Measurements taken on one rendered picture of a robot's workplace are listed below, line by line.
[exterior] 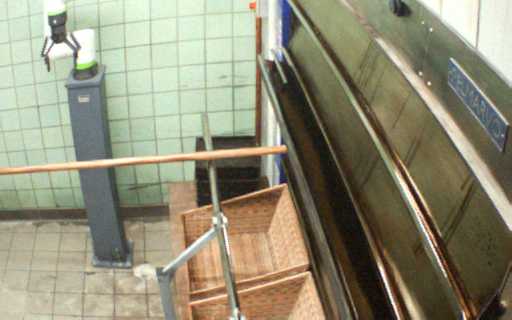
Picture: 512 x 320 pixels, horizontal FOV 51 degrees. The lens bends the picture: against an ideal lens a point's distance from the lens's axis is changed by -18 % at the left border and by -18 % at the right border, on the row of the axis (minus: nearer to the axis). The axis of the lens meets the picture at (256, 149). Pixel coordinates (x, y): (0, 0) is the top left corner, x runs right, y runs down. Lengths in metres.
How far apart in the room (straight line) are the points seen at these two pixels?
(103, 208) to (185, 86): 0.84
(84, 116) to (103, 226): 0.71
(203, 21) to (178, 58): 0.26
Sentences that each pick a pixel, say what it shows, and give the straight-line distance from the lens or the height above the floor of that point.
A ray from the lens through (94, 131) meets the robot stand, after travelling 3.18.
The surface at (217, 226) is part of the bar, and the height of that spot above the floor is 1.17.
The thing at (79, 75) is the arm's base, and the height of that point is 1.23.
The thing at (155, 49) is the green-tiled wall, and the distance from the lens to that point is 3.48.
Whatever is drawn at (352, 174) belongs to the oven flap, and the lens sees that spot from 1.73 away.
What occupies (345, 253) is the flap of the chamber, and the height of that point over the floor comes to 1.41.
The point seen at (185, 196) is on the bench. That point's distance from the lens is 3.20.
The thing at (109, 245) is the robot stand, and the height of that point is 0.15.
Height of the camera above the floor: 2.42
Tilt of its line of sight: 31 degrees down
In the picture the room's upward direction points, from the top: straight up
